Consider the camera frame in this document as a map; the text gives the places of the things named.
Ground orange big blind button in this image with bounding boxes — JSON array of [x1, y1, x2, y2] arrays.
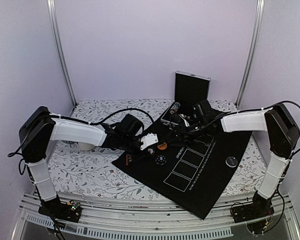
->
[[157, 142, 168, 151]]

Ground black and green chip stack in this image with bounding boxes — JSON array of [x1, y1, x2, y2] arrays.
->
[[155, 155, 167, 166]]

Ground black white dealer button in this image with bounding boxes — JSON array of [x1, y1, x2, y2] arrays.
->
[[225, 156, 239, 168]]

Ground orange black chip stack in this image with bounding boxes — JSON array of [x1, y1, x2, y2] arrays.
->
[[147, 148, 155, 155]]

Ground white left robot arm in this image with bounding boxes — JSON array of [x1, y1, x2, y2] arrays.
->
[[14, 106, 149, 217]]

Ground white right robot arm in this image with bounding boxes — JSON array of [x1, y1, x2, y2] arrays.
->
[[160, 100, 300, 218]]

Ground triangular all in button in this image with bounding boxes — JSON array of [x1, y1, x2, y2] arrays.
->
[[126, 154, 135, 166]]

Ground black poker table mat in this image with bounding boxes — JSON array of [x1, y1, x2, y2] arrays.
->
[[112, 131, 252, 219]]

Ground aluminium poker chip case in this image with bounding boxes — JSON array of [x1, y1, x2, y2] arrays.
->
[[160, 70, 211, 126]]

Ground cream cylindrical cup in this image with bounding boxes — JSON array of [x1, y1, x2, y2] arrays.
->
[[77, 142, 95, 151]]

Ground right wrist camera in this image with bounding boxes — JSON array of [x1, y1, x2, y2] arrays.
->
[[171, 113, 193, 128]]

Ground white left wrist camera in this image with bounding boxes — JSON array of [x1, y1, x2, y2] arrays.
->
[[140, 133, 158, 151]]

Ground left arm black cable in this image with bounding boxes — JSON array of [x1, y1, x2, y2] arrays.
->
[[7, 107, 156, 176]]

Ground front aluminium rail base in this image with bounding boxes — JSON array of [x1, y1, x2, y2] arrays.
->
[[13, 192, 300, 240]]

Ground right aluminium frame post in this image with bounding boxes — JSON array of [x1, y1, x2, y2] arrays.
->
[[235, 0, 265, 109]]

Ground aluminium frame post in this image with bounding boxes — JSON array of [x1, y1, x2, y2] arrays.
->
[[235, 0, 265, 109], [46, 0, 77, 107]]

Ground left aluminium frame post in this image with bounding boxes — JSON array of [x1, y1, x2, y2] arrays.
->
[[46, 0, 77, 107]]

